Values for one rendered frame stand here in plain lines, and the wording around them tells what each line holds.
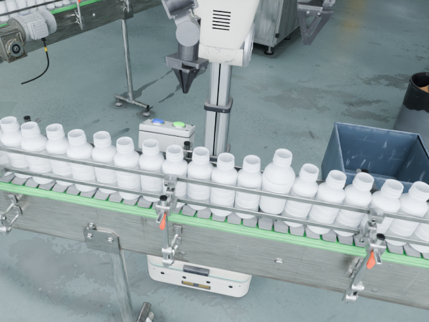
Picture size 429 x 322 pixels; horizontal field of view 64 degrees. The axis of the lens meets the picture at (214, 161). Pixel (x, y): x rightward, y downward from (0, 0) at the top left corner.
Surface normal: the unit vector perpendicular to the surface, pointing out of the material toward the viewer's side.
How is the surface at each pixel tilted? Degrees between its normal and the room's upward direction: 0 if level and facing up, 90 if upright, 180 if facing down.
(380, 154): 90
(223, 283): 90
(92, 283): 0
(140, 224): 90
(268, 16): 94
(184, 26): 82
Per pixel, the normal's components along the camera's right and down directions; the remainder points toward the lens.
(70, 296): 0.06, -0.78
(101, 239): -0.18, 0.61
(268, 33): -0.47, 0.52
